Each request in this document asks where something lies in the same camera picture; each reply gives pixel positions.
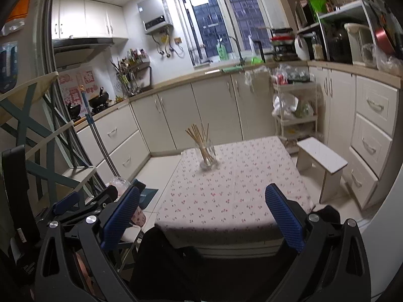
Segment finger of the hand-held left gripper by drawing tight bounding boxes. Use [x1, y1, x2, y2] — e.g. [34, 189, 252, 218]
[47, 185, 118, 227]
[36, 192, 81, 224]

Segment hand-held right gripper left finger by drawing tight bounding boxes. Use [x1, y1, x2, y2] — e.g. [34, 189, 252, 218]
[35, 185, 141, 302]

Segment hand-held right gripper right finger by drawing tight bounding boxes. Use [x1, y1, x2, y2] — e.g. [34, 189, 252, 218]
[265, 183, 372, 302]

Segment clear glass jar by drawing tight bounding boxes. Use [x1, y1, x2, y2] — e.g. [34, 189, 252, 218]
[195, 140, 219, 171]

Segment bunch of wooden chopsticks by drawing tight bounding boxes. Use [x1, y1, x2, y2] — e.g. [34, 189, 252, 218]
[185, 123, 215, 167]

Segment small folding stool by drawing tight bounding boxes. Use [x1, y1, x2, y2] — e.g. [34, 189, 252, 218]
[109, 225, 147, 274]

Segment white cabinet with wide drawers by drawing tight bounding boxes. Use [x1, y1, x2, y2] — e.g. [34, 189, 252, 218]
[76, 104, 150, 177]

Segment cherry print tablecloth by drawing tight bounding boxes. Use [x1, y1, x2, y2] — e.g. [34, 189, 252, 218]
[154, 136, 315, 247]

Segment white wooden stool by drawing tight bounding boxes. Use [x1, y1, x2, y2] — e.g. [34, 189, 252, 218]
[296, 137, 348, 204]

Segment small black wok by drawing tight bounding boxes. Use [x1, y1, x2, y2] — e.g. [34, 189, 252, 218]
[66, 102, 82, 120]

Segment large black wok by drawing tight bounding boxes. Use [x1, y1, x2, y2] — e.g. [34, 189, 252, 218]
[88, 86, 110, 109]

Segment bag of green vegetables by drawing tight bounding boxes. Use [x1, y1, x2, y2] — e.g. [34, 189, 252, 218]
[296, 101, 315, 118]

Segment white plastic shopping bag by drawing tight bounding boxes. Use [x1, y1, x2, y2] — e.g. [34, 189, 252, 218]
[272, 94, 299, 120]

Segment folding wooden rack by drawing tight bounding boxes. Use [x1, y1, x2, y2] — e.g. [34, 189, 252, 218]
[0, 71, 98, 227]

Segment white double-door base cabinet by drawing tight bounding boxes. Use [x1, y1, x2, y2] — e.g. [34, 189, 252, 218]
[309, 66, 358, 152]

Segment white base cabinet with doors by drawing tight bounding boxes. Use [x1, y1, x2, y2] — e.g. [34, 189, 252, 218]
[129, 69, 278, 155]

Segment black spice rack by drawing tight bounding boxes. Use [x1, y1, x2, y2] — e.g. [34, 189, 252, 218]
[110, 58, 153, 96]

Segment white rolling cart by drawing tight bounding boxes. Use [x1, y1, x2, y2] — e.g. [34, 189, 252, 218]
[271, 74, 318, 147]

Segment white cabinet with small drawers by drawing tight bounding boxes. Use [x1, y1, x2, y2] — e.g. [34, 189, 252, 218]
[345, 75, 400, 210]

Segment blue packaged item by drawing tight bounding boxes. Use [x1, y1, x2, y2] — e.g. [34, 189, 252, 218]
[0, 42, 19, 93]

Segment row of condiment bottles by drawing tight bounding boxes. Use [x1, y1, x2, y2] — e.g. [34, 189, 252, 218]
[121, 49, 148, 65]

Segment translucent hanging plastic bag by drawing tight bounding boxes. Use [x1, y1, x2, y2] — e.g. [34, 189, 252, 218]
[244, 67, 271, 92]

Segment clear bags of groceries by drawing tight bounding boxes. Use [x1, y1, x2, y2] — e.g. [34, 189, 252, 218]
[274, 64, 312, 85]

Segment range hood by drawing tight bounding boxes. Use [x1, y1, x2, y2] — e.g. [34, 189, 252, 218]
[52, 37, 114, 68]

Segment clear windowsill container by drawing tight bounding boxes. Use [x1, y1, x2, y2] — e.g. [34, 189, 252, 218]
[188, 46, 205, 65]

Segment curved metal faucet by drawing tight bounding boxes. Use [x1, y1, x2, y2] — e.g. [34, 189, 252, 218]
[220, 36, 246, 66]

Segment stacked cooking pots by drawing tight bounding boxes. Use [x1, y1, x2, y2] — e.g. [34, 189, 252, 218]
[270, 34, 298, 62]

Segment white kitchen appliance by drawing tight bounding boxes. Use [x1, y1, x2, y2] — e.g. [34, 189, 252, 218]
[294, 36, 311, 61]

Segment cooking oil bottle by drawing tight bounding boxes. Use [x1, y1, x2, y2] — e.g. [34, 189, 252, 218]
[312, 32, 325, 61]

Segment green dish soap bottle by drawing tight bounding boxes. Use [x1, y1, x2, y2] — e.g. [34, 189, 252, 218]
[216, 38, 229, 61]

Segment black air fryer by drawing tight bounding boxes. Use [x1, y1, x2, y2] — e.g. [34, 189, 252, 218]
[321, 22, 353, 63]

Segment clear plastic bag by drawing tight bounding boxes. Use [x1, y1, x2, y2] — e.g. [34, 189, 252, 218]
[362, 42, 403, 73]

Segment silver water heater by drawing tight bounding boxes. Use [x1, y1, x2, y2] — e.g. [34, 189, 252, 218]
[137, 0, 174, 35]

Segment black frying pan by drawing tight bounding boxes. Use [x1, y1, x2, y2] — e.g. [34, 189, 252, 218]
[259, 26, 295, 36]

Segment white thermo pot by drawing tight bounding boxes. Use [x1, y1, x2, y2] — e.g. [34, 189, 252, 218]
[344, 22, 378, 66]

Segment orange package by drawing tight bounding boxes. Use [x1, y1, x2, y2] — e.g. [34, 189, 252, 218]
[6, 0, 32, 22]

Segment kitchen window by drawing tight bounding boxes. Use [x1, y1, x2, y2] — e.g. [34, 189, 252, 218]
[176, 0, 292, 68]

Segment red pan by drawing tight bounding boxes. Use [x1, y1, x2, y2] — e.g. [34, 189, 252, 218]
[375, 27, 395, 55]

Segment small silver oven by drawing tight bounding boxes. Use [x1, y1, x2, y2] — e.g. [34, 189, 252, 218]
[295, 0, 314, 29]

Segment white countertop shelf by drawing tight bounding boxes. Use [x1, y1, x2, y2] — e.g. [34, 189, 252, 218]
[295, 0, 378, 65]

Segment pink wall stickers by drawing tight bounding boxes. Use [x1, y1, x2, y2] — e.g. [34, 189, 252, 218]
[58, 67, 96, 107]

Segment grey sliding door frame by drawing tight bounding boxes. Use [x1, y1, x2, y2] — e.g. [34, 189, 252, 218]
[35, 0, 104, 192]

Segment flexible metal hoses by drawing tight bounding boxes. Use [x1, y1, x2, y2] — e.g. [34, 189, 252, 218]
[153, 33, 186, 59]

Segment white wall cabinets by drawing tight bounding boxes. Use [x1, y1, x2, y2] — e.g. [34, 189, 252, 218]
[50, 0, 129, 41]

